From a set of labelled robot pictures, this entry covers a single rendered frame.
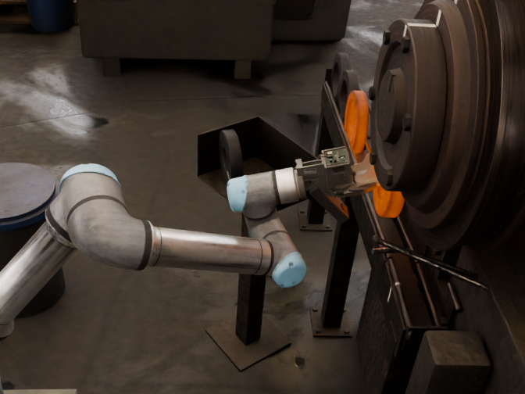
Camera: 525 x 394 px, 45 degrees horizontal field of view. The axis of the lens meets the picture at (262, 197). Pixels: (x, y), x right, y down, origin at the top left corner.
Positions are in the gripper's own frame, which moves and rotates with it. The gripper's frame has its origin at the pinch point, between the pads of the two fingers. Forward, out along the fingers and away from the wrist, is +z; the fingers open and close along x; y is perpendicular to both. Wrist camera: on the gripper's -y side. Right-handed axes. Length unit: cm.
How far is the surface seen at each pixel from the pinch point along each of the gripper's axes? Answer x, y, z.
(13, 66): 221, -38, -170
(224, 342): 26, -71, -54
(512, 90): -39, 38, 11
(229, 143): 27.0, -0.4, -36.3
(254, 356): 20, -74, -45
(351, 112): 58, -15, -2
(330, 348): 25, -81, -21
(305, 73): 230, -80, -12
